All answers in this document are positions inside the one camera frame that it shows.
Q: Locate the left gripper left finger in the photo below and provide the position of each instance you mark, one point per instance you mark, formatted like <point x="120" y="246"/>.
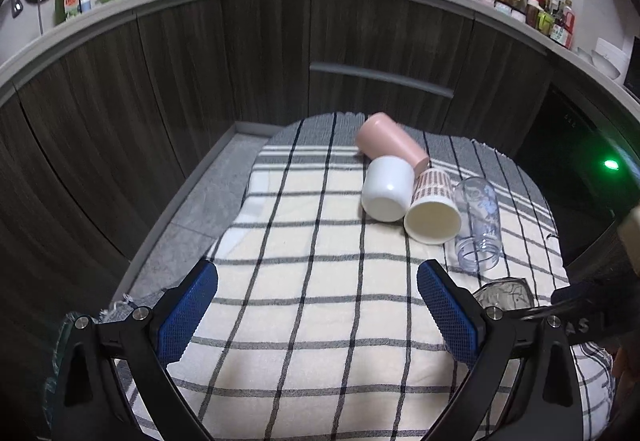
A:
<point x="89" y="403"/>

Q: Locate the red label sauce bottle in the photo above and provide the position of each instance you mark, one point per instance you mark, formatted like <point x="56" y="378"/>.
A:
<point x="562" y="31"/>

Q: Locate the white bowl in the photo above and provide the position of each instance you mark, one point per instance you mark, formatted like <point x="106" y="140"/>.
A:
<point x="604" y="65"/>

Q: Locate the clear blue plastic cup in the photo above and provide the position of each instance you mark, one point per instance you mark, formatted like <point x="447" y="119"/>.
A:
<point x="478" y="244"/>

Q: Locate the smoky square glass cup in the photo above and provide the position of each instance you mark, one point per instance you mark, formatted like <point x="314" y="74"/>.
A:
<point x="508" y="294"/>

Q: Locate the white ceramic cup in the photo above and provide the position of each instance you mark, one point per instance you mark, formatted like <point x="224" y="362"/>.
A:
<point x="387" y="190"/>

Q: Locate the cream patterned paper cup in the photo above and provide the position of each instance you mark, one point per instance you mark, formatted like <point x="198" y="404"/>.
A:
<point x="433" y="217"/>

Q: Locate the dark wood cabinet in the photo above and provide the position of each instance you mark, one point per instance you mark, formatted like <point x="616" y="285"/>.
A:
<point x="103" y="126"/>

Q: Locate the grey drawer handle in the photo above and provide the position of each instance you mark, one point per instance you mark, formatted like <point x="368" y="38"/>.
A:
<point x="381" y="76"/>

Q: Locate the pink plastic cup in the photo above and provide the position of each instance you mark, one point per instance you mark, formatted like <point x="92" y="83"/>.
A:
<point x="381" y="136"/>

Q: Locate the checkered white black cloth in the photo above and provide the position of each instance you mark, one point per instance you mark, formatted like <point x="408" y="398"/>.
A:
<point x="317" y="330"/>

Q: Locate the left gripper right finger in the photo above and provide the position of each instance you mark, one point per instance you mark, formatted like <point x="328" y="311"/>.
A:
<point x="544" y="401"/>

